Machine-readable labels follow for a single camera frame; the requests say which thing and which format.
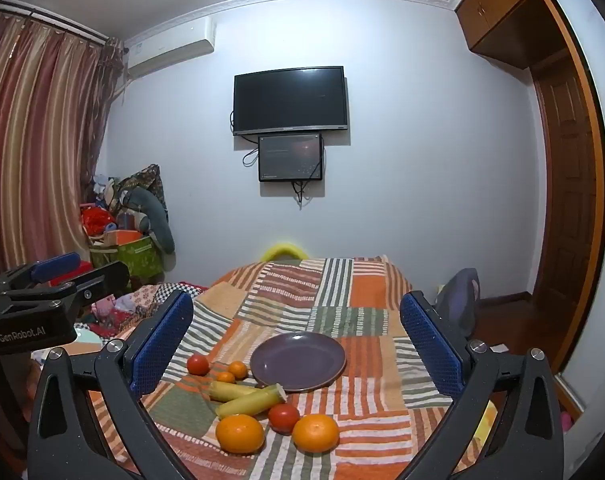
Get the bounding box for white air conditioner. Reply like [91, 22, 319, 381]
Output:
[125, 17, 217, 78]

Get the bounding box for striped patchwork blanket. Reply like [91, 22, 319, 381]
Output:
[87, 257, 498, 480]

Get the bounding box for striped red curtain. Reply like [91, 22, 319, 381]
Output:
[0, 10, 126, 281]

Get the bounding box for green cardboard box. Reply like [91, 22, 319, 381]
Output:
[90, 240, 158, 278]

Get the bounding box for large orange with black sticker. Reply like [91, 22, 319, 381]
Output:
[292, 414, 340, 452]

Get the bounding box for wooden overhead cabinet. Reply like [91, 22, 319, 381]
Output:
[455, 0, 550, 68]

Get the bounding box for corn cob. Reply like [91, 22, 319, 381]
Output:
[208, 381, 259, 402]
[216, 383, 287, 418]

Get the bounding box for small black wall monitor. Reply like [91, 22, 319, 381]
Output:
[259, 132, 324, 182]

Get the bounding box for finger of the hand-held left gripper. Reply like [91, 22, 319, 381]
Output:
[5, 261, 132, 311]
[0, 253, 82, 295]

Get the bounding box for pile of clothes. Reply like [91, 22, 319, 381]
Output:
[90, 175, 122, 207]

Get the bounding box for dark fruit bowl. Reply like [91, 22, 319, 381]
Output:
[250, 332, 347, 393]

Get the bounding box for brown wooden door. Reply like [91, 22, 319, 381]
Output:
[532, 50, 600, 351]

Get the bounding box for yellow ring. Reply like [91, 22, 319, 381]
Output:
[261, 242, 308, 262]

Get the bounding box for white curtain rail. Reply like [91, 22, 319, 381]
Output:
[0, 2, 109, 43]

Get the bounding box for checkered floral quilt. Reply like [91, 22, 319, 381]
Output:
[95, 282, 208, 341]

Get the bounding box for red bag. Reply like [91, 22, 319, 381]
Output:
[80, 203, 117, 236]

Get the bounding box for dark floral cloth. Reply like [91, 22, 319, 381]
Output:
[117, 164, 169, 226]

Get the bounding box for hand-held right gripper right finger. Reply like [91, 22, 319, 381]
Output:
[399, 290, 565, 480]

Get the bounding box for black wall television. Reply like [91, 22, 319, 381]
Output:
[233, 66, 349, 136]

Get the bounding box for orange box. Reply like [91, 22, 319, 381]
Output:
[107, 230, 143, 247]

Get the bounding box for grey plush pillow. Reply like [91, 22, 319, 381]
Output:
[122, 187, 176, 253]

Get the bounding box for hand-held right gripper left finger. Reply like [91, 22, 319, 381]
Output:
[27, 290, 198, 480]

